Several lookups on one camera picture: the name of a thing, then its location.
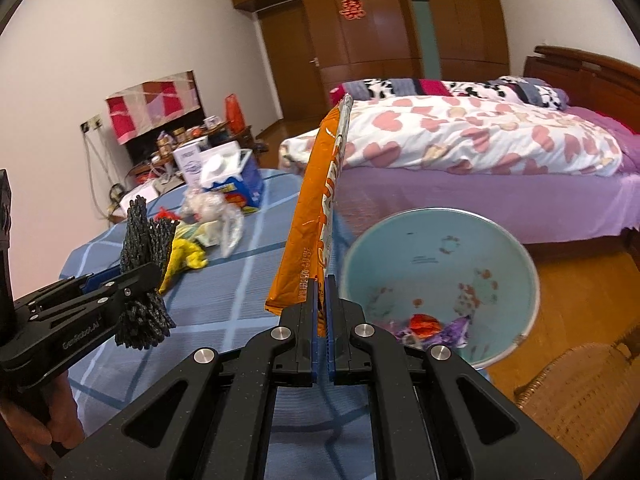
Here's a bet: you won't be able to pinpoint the red foam mesh sleeve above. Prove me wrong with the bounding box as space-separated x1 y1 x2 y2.
154 207 181 221

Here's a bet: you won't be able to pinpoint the white printed paper carton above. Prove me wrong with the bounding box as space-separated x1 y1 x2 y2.
172 140 202 188

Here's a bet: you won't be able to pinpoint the red plastic bag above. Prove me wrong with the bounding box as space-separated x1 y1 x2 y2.
224 93 246 134

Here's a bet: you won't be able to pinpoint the brown wooden door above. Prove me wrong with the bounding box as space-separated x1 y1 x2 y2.
257 0 326 120

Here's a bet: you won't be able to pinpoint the blue white milk carton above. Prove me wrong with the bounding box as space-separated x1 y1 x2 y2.
200 141 265 214

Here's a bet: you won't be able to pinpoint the purple bed sheet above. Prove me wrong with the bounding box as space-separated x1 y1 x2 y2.
337 110 639 244

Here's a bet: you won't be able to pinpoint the purple snack wrapper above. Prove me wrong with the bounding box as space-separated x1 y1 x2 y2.
395 316 471 350

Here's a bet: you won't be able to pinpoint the blue plaid tablecloth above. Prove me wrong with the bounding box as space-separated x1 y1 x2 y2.
68 169 375 479

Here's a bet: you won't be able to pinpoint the hanging black cables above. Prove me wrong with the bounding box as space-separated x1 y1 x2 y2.
81 129 126 221

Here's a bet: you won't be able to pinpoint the brown wooden wardrobe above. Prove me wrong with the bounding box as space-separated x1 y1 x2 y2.
232 0 510 88

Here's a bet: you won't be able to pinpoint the red double happiness decoration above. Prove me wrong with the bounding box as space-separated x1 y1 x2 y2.
338 0 367 21

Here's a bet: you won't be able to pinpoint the yellow crumpled wrapper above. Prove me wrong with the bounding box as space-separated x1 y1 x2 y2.
158 237 208 295

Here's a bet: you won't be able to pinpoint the cloth-covered television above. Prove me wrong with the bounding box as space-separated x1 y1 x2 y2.
106 70 202 145

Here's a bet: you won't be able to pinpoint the pink heart pattern duvet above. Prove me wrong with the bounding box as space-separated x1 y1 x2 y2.
278 94 624 178

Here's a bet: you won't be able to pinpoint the wooden bed headboard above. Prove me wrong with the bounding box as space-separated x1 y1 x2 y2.
524 46 640 134

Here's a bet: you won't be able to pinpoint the person's left hand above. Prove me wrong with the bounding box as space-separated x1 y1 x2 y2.
0 372 87 466

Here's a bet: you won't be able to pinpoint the wicker basket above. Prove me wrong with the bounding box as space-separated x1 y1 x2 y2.
515 344 639 478

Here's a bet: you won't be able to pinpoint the light blue trash bin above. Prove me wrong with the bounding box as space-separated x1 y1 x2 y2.
338 208 540 368

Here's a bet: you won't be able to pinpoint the wall power outlet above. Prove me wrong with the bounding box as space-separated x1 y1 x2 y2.
80 115 103 134

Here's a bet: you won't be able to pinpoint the clear yellow plastic bag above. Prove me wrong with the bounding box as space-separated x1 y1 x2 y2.
175 220 222 248

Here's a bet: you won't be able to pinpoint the cluttered wooden tv stand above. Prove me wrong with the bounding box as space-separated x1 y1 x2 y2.
128 122 268 188

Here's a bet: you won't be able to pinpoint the orange snack bag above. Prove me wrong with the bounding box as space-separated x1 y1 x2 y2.
265 94 354 336

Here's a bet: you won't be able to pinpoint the red snack wrapper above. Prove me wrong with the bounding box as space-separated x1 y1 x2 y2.
408 313 442 340

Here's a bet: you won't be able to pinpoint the crumpled clear plastic bag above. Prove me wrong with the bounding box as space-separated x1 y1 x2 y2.
178 188 244 258

